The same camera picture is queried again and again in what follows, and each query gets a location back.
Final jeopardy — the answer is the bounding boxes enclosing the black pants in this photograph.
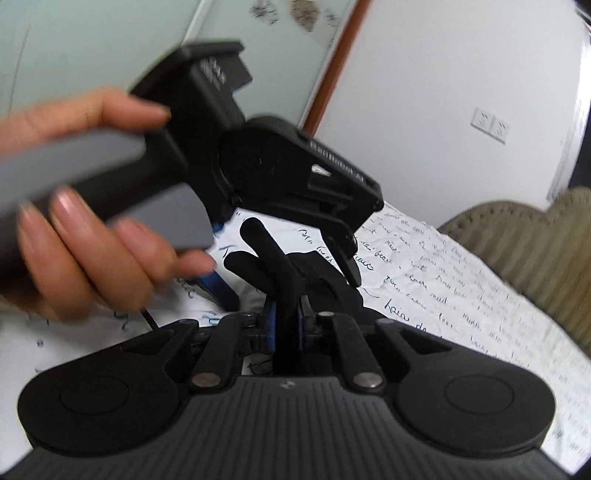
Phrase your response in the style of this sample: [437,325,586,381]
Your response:
[222,216,366,361]

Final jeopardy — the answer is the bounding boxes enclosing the person's left hand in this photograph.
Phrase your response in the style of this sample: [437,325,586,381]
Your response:
[1,88,216,322]

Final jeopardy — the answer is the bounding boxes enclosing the white quilt with blue script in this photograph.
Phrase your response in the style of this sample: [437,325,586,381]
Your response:
[1,206,590,473]

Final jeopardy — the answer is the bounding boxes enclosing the olive upholstered headboard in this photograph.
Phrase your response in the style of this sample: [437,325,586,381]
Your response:
[439,187,591,353]

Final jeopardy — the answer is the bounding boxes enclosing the brown wooden door frame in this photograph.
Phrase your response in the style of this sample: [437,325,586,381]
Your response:
[300,0,372,136]

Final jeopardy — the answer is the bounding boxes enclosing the white double wall socket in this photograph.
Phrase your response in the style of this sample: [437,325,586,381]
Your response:
[470,107,510,145]

